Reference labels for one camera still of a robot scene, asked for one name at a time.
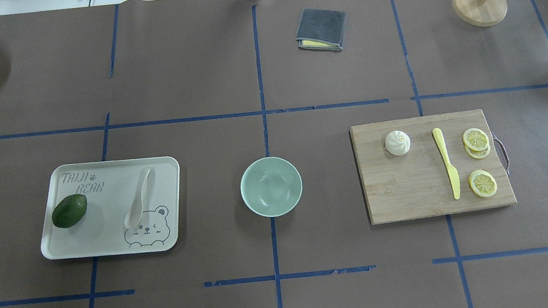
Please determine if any white ceramic soup spoon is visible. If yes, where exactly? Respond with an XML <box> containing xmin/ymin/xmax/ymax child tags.
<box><xmin>124</xmin><ymin>167</ymin><xmax>155</xmax><ymax>229</ymax></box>

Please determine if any light green bowl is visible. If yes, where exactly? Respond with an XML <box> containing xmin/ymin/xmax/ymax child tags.
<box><xmin>240</xmin><ymin>157</ymin><xmax>303</xmax><ymax>218</ymax></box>

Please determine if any white steamed bun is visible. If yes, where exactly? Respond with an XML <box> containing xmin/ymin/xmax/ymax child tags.
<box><xmin>384</xmin><ymin>130</ymin><xmax>411</xmax><ymax>156</ymax></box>

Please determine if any grey folded cloth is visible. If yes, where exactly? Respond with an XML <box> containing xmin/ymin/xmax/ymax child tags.
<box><xmin>295</xmin><ymin>8</ymin><xmax>346</xmax><ymax>51</ymax></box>

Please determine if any wooden cutting board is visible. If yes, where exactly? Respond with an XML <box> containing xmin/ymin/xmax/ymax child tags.
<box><xmin>350</xmin><ymin>110</ymin><xmax>517</xmax><ymax>224</ymax></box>

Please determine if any white bear serving tray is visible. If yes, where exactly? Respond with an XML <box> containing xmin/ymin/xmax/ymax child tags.
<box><xmin>40</xmin><ymin>157</ymin><xmax>181</xmax><ymax>259</ymax></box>

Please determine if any yellow plastic knife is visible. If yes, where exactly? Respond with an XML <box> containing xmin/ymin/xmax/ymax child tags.
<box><xmin>431</xmin><ymin>127</ymin><xmax>461</xmax><ymax>200</ymax></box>

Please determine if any upper lemon slice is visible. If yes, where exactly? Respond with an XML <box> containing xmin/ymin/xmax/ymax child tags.
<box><xmin>462</xmin><ymin>128</ymin><xmax>489</xmax><ymax>152</ymax></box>

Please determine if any hidden lemon slice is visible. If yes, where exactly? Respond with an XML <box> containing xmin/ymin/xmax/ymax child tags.
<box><xmin>464</xmin><ymin>145</ymin><xmax>491</xmax><ymax>159</ymax></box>

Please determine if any lower lemon slice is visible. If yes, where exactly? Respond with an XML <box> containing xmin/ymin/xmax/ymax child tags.
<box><xmin>468</xmin><ymin>169</ymin><xmax>497</xmax><ymax>198</ymax></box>

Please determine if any green avocado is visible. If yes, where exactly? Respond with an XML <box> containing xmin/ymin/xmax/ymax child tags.
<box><xmin>52</xmin><ymin>194</ymin><xmax>88</xmax><ymax>229</ymax></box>

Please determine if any cutting board metal handle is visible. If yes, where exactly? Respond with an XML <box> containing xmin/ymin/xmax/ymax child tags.
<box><xmin>491</xmin><ymin>132</ymin><xmax>510</xmax><ymax>176</ymax></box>

